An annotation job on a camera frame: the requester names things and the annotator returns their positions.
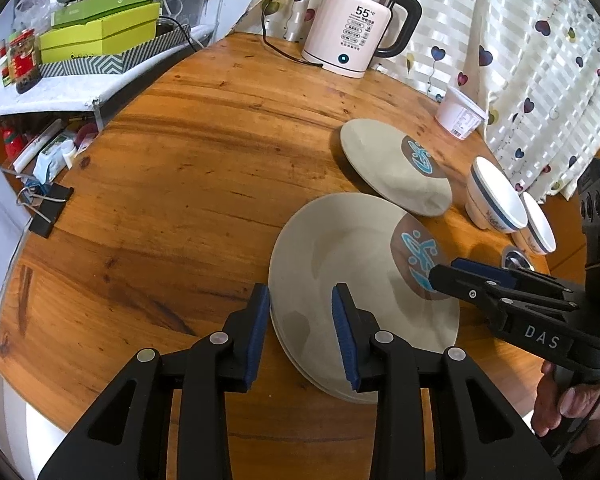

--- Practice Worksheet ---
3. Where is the clear plastic bag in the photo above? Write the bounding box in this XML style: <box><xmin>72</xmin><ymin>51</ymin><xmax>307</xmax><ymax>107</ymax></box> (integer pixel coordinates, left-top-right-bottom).
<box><xmin>15</xmin><ymin>0</ymin><xmax>51</xmax><ymax>28</ymax></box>

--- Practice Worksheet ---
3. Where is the tissue packet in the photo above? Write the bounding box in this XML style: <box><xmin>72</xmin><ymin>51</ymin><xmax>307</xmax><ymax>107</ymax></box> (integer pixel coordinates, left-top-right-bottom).
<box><xmin>32</xmin><ymin>132</ymin><xmax>76</xmax><ymax>183</ymax></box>

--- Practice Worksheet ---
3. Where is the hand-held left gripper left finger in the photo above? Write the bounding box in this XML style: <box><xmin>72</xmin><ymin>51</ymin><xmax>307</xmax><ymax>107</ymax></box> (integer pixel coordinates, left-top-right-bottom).
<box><xmin>37</xmin><ymin>284</ymin><xmax>272</xmax><ymax>480</ymax></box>

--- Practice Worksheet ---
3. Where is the white plastic tub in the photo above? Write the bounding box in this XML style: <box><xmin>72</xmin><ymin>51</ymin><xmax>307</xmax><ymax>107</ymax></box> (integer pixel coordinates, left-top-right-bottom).
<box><xmin>434</xmin><ymin>85</ymin><xmax>487</xmax><ymax>140</ymax></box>

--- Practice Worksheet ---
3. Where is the person's right hand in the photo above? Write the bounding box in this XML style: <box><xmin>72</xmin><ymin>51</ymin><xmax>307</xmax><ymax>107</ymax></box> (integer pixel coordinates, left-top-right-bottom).
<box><xmin>532</xmin><ymin>362</ymin><xmax>600</xmax><ymax>453</ymax></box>

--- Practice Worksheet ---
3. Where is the white ceramic plate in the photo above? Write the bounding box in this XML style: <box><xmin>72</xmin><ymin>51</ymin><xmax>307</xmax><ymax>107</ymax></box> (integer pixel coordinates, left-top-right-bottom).
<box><xmin>340</xmin><ymin>118</ymin><xmax>453</xmax><ymax>217</ymax></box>
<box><xmin>268</xmin><ymin>193</ymin><xmax>461</xmax><ymax>401</ymax></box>
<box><xmin>270</xmin><ymin>305</ymin><xmax>381</xmax><ymax>405</ymax></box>

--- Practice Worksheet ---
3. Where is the red-labelled jar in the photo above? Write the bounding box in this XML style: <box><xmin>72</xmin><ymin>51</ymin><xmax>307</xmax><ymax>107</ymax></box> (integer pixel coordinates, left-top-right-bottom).
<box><xmin>7</xmin><ymin>29</ymin><xmax>42</xmax><ymax>93</ymax></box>

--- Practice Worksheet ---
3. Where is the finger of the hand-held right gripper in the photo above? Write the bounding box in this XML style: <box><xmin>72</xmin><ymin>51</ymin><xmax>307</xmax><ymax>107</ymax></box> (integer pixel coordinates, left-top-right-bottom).
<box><xmin>451</xmin><ymin>258</ymin><xmax>576</xmax><ymax>303</ymax></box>
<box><xmin>428</xmin><ymin>264</ymin><xmax>578</xmax><ymax>330</ymax></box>

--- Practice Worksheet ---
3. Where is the heart-print white curtain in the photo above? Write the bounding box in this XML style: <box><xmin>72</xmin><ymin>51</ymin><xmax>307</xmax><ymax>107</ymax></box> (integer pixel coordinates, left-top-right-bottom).
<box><xmin>230</xmin><ymin>0</ymin><xmax>600</xmax><ymax>201</ymax></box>

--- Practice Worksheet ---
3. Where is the black kettle power cable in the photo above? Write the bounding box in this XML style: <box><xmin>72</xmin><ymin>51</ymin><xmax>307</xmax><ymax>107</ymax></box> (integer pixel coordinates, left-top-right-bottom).
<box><xmin>260</xmin><ymin>0</ymin><xmax>331</xmax><ymax>68</ymax></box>

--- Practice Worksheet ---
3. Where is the white shelf board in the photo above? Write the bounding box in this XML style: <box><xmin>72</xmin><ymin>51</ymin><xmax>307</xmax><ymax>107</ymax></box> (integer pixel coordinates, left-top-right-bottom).
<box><xmin>0</xmin><ymin>35</ymin><xmax>216</xmax><ymax>121</ymax></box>

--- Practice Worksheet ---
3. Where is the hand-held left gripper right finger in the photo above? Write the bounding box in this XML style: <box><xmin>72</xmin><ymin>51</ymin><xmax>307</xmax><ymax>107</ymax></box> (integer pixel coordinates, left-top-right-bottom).
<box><xmin>331</xmin><ymin>284</ymin><xmax>563</xmax><ymax>480</ymax></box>

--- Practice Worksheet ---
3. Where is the black binder clip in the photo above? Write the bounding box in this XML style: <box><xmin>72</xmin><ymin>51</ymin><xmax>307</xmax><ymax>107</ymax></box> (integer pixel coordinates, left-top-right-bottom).
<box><xmin>16</xmin><ymin>184</ymin><xmax>75</xmax><ymax>239</ymax></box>

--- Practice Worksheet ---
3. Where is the chevron-patterned box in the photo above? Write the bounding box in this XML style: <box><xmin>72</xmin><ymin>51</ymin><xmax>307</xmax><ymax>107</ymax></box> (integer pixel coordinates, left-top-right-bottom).
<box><xmin>37</xmin><ymin>25</ymin><xmax>191</xmax><ymax>79</ymax></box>

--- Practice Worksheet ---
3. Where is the round metal cap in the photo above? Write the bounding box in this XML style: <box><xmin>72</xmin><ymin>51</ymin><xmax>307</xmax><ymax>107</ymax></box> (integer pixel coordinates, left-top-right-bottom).
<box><xmin>501</xmin><ymin>245</ymin><xmax>533</xmax><ymax>273</ymax></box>

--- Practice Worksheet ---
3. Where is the white electric kettle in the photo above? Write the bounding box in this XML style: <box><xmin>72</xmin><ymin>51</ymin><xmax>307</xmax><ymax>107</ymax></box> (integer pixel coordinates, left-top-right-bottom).
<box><xmin>301</xmin><ymin>0</ymin><xmax>423</xmax><ymax>79</ymax></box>

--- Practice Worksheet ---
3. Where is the white blue-rimmed bowl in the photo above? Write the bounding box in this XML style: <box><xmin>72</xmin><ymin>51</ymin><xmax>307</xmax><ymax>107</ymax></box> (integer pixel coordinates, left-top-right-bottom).
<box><xmin>465</xmin><ymin>156</ymin><xmax>529</xmax><ymax>233</ymax></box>
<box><xmin>511</xmin><ymin>191</ymin><xmax>557</xmax><ymax>256</ymax></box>

